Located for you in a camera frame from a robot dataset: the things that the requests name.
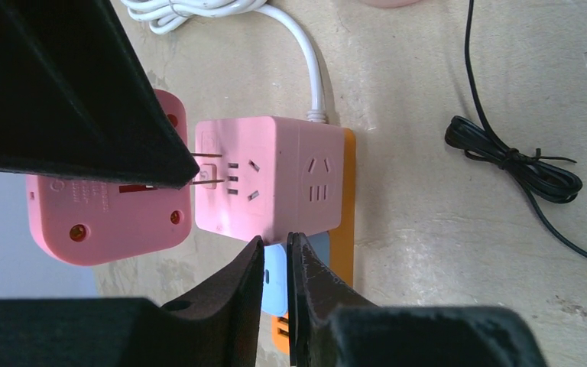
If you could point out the pink cube socket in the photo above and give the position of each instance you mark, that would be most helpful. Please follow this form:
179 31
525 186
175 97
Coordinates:
273 175

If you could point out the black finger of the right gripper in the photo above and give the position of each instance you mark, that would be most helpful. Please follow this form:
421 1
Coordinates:
75 101

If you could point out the pink round power socket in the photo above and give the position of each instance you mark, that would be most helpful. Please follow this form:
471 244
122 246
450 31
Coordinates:
389 3

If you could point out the light blue small block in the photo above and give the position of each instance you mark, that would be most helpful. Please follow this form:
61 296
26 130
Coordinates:
274 298

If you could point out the orange power strip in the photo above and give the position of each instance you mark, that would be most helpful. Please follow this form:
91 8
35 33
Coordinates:
344 228

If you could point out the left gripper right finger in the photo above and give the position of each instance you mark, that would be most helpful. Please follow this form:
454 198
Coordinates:
330 324

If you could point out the pink square plug adapter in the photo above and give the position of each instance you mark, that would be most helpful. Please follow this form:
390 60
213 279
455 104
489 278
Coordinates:
86 222

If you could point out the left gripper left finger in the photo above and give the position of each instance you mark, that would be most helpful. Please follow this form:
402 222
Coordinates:
214 324

